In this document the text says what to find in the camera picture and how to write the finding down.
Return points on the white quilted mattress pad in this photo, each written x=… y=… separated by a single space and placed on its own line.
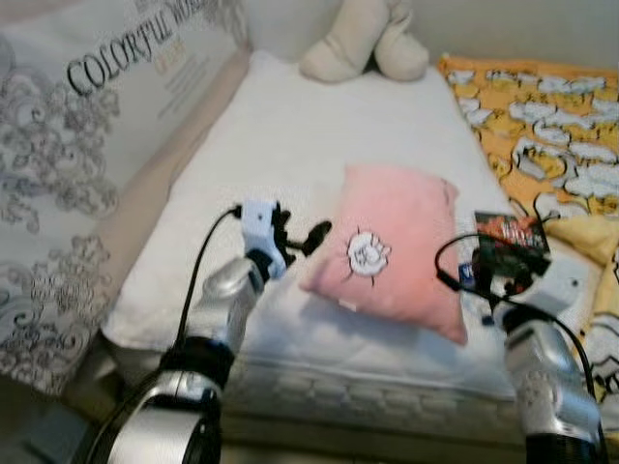
x=309 y=126

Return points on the dark cover book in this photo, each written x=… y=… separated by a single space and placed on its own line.
x=517 y=232

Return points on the pink pillow with white emblem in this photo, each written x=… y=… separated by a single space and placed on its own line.
x=406 y=242

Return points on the beige plush toy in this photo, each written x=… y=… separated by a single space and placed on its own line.
x=358 y=43

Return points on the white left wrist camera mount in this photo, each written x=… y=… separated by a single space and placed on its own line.
x=256 y=227

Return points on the white panel with grey print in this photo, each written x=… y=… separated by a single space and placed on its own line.
x=87 y=135

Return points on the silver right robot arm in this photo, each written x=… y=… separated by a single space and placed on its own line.
x=542 y=377

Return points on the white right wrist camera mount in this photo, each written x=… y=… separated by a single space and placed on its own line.
x=559 y=288

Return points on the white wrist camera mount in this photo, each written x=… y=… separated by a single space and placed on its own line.
x=256 y=227
x=559 y=288

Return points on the beige padded bed frame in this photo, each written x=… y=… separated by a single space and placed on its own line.
x=155 y=203

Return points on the white patterned mattress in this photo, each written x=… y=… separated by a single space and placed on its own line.
x=368 y=396

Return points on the orange cartoon print blanket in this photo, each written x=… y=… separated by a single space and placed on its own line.
x=551 y=126

